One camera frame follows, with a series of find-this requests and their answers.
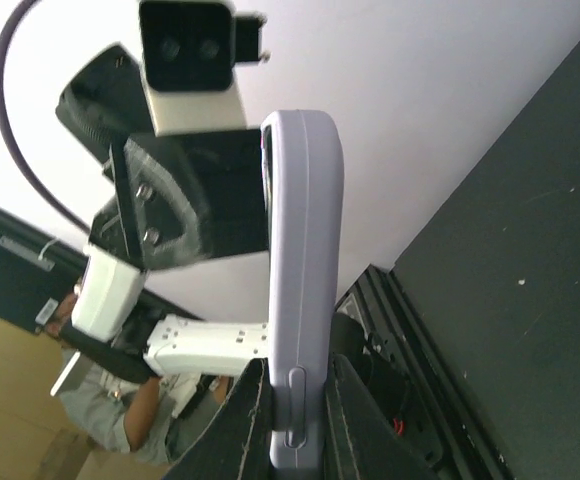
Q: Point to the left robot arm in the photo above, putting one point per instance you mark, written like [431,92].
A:
[110,324]

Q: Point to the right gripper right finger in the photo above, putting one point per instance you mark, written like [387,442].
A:
[359,443]

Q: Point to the person in grey shirt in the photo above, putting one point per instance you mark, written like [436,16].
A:
[141,424]

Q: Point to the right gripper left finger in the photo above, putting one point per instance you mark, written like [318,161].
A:
[235,445]

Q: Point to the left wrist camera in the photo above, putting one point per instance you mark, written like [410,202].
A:
[190,50]

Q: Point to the lilac phone case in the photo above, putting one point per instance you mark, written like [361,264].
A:
[304,177]

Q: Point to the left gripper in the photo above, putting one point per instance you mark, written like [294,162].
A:
[184,199]

